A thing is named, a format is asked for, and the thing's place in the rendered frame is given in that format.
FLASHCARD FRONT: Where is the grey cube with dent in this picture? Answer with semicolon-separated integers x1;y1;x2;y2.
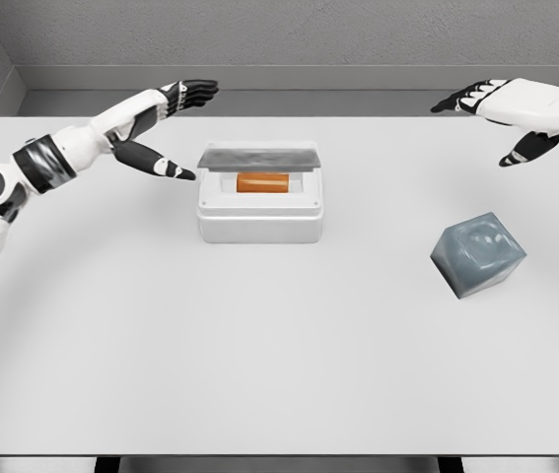
429;211;528;300

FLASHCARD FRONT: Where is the white box with recess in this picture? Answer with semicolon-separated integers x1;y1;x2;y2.
196;141;325;244

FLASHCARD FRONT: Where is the grey sliding lid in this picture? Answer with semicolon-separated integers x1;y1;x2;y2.
196;147;321;171

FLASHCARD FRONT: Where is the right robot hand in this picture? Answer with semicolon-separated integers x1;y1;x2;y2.
430;78;559;169

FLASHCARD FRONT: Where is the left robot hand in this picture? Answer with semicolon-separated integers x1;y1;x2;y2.
88;79;220;181

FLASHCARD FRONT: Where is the orange cylinder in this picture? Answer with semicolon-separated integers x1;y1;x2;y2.
236;171;292;194

